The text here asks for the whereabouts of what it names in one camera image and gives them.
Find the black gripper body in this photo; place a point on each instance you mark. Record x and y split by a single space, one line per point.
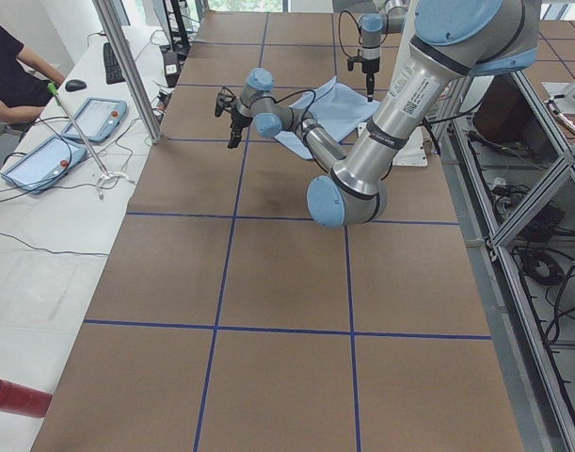
370 67
239 120

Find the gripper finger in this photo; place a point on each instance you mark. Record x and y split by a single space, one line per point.
235 138
370 87

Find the light blue t-shirt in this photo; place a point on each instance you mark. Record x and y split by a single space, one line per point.
337 107

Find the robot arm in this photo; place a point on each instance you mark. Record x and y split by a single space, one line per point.
452 39
373 28

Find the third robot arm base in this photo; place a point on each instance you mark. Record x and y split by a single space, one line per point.
561 98

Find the orange terminal block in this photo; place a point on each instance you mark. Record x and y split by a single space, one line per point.
162 100

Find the black keyboard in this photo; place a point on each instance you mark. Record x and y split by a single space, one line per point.
112 69

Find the upper teach pendant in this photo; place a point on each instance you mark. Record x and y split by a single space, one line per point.
99 117

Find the teach pendant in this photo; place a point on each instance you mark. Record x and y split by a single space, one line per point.
99 117
45 165

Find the metal reacher grabber tool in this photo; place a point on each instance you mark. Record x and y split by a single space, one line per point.
73 131

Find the black computer mouse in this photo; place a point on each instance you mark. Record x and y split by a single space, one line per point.
73 85

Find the lower teach pendant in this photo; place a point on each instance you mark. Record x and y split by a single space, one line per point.
45 165

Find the seated person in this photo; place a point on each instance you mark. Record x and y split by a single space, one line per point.
24 79

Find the red cylinder bottle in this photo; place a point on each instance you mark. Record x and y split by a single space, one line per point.
18 399

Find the aluminium frame post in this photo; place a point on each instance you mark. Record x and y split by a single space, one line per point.
113 30

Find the aluminium frame rack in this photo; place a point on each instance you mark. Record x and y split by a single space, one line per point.
514 184

